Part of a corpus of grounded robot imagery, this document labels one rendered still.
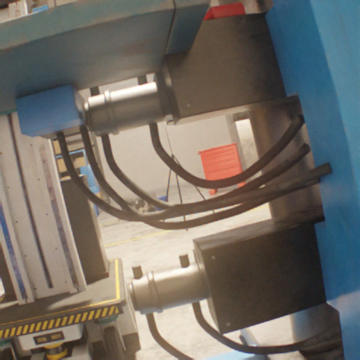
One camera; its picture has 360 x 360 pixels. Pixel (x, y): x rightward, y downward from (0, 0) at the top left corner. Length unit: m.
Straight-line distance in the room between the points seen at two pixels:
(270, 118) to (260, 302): 0.49
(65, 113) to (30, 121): 0.08
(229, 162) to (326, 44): 7.69
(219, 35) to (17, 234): 1.42
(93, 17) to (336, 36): 0.40
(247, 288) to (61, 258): 1.20
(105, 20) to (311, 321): 0.98
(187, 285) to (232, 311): 0.18
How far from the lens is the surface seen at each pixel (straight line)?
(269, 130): 1.15
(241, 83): 0.90
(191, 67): 0.88
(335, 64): 0.72
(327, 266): 0.93
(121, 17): 0.63
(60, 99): 0.93
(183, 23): 0.71
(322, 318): 1.25
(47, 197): 1.93
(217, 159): 8.39
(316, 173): 0.79
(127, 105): 1.02
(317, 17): 0.73
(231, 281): 0.90
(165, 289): 1.05
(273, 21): 0.91
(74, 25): 0.63
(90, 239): 2.09
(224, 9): 0.99
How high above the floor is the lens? 0.79
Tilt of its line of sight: 4 degrees down
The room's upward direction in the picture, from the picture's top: 13 degrees counter-clockwise
